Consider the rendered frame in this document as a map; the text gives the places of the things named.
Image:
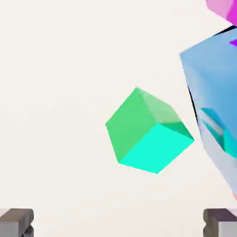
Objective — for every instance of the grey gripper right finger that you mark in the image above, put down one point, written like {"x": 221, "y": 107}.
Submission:
{"x": 220, "y": 222}

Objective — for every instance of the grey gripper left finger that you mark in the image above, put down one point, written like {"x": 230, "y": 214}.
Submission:
{"x": 13, "y": 222}

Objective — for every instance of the small green cube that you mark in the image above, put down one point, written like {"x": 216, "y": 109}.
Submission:
{"x": 144, "y": 137}

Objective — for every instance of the small purple cube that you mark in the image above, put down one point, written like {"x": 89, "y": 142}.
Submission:
{"x": 234, "y": 43}

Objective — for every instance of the large blue box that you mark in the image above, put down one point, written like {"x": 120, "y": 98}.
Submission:
{"x": 214, "y": 77}

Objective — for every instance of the large pink box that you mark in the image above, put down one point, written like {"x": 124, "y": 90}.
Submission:
{"x": 222, "y": 9}

